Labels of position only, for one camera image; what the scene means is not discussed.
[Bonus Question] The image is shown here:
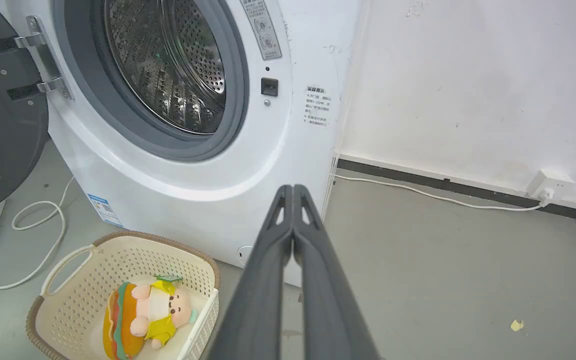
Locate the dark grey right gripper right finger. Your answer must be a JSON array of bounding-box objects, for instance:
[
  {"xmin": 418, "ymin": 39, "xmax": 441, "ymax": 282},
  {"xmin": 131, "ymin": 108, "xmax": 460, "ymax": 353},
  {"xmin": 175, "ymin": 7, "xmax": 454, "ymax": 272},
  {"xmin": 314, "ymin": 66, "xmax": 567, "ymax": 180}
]
[{"xmin": 292, "ymin": 184, "xmax": 382, "ymax": 360}]

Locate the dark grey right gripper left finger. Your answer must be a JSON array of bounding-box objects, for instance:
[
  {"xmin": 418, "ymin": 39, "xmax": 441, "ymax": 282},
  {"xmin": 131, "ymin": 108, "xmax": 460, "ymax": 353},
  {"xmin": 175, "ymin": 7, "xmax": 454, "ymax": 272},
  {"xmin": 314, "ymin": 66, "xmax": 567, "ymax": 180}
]
[{"xmin": 207, "ymin": 184, "xmax": 295, "ymax": 360}]

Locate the white front-load washing machine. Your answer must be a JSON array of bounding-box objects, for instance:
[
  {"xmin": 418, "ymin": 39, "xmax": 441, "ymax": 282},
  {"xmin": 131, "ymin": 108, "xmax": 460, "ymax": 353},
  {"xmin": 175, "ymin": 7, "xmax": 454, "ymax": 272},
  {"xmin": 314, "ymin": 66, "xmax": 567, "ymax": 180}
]
[{"xmin": 0, "ymin": 0, "xmax": 372, "ymax": 288}]

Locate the hamburger plush doll toy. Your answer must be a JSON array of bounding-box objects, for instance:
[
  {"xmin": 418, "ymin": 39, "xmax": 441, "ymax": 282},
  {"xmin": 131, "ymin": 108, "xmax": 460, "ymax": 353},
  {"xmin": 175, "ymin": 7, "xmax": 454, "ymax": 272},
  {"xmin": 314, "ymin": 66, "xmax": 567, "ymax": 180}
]
[{"xmin": 102, "ymin": 274, "xmax": 200, "ymax": 360}]

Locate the cream plastic laundry basket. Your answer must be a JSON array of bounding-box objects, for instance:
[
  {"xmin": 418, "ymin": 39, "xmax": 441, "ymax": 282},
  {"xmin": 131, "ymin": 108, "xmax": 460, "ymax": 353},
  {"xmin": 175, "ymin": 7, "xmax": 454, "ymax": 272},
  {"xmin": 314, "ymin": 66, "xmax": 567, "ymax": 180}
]
[{"xmin": 25, "ymin": 230, "xmax": 221, "ymax": 360}]

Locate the white power strip cable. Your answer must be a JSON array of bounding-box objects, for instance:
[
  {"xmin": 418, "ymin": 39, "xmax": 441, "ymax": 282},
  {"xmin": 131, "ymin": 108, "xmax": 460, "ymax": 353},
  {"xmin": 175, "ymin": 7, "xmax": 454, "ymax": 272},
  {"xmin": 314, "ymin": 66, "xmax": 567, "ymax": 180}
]
[{"xmin": 0, "ymin": 176, "xmax": 76, "ymax": 291}]

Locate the white wall socket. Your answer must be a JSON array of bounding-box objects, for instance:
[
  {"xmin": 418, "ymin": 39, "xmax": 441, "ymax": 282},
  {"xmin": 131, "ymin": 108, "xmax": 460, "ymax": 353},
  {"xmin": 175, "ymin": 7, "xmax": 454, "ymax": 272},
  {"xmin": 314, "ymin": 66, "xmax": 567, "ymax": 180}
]
[{"xmin": 526, "ymin": 169, "xmax": 576, "ymax": 201}]

